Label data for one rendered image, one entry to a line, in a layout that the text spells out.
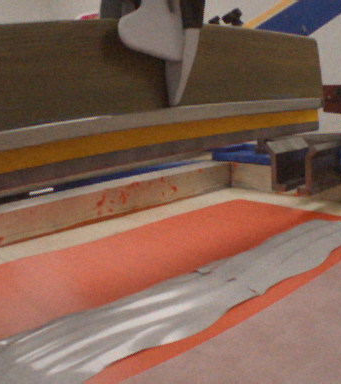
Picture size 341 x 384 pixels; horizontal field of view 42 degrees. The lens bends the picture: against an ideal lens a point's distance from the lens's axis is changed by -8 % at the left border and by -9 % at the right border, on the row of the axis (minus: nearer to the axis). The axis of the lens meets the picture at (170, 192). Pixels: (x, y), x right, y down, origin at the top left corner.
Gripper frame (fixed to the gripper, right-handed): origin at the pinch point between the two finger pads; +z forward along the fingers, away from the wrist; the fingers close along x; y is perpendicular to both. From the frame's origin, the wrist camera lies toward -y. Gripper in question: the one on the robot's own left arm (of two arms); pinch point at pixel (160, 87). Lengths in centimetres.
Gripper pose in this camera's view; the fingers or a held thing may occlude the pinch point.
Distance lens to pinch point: 34.1
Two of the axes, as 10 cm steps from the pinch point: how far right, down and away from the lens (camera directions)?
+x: 6.5, 1.0, -7.5
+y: -7.5, 1.8, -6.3
